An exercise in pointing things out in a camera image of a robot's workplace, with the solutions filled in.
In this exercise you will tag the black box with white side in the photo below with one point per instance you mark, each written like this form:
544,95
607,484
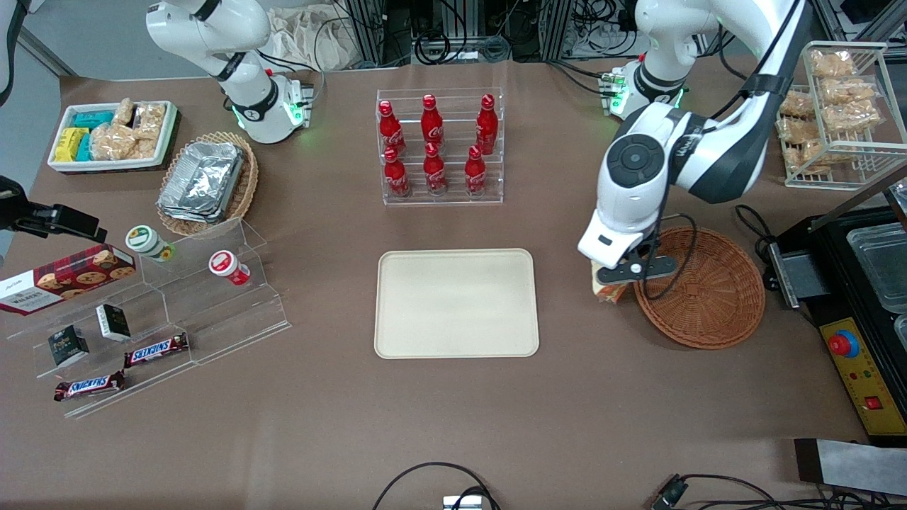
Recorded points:
113,322

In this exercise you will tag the black machine with yellow panel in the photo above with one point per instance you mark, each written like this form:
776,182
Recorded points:
857,397

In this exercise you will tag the small clear plastic container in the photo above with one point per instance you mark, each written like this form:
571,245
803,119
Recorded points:
901,331

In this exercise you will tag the beige plastic tray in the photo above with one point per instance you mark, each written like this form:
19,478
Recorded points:
457,304

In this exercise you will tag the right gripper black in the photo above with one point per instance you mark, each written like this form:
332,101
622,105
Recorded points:
15,212

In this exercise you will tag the triangle sandwich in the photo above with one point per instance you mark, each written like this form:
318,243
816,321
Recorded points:
611,292

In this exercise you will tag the large clear plastic container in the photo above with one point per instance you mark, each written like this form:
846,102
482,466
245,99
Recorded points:
882,262

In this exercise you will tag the red cola bottle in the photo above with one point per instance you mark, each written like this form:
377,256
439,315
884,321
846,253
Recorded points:
475,177
396,177
434,173
390,127
487,127
431,124

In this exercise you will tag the red lid yoghurt cup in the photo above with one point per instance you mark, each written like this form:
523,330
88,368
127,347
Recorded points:
227,265

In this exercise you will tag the small black gold-print box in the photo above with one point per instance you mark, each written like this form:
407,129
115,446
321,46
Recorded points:
67,347

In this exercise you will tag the silver connector block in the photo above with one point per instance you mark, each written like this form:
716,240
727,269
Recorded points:
462,503

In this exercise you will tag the grey metal bar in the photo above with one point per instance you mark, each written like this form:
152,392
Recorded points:
46,53

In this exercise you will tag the clear rice cracker bag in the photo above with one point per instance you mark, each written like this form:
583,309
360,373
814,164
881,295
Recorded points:
145,149
151,119
112,142
124,112

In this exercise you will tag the yellow snack packet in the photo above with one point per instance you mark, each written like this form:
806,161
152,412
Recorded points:
69,144

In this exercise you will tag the green lid yoghurt cup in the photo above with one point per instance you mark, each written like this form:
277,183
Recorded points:
145,241

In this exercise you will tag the aluminium foil container stack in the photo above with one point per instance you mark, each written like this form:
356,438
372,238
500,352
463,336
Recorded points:
202,180

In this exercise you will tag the white rectangular bin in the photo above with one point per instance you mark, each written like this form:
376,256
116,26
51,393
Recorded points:
168,134

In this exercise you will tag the clear acrylic step display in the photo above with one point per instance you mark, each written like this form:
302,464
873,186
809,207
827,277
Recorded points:
227,319

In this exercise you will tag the beige cloth bag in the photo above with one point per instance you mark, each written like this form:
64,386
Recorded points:
312,39

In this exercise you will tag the red tartan cookie box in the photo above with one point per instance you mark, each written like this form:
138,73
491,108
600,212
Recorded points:
64,280

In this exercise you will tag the red emergency stop button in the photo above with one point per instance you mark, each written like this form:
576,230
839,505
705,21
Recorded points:
843,345

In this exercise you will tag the oval light wicker basket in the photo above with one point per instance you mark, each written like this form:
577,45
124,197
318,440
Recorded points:
246,191

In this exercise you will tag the clear acrylic bottle rack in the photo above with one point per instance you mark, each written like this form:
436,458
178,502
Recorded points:
453,202

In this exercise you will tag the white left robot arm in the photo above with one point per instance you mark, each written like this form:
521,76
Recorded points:
716,156

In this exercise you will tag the teal snack packet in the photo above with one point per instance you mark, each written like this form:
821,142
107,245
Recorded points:
84,149
92,119

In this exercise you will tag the round brown wicker basket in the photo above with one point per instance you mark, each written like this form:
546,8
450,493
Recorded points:
716,297

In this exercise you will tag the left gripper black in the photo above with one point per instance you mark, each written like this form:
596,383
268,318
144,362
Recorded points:
644,249

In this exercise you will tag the brown Snickers bar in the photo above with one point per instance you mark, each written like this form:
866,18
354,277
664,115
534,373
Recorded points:
88,386
156,350

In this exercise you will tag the aluminium frame post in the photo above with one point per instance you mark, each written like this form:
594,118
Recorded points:
368,32
556,28

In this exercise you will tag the clear bag of pastries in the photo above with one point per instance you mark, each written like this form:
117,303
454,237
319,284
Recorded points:
849,91
806,157
850,118
799,131
797,105
832,64

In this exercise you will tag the grey strip with black end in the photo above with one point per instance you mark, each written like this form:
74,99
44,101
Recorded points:
857,467

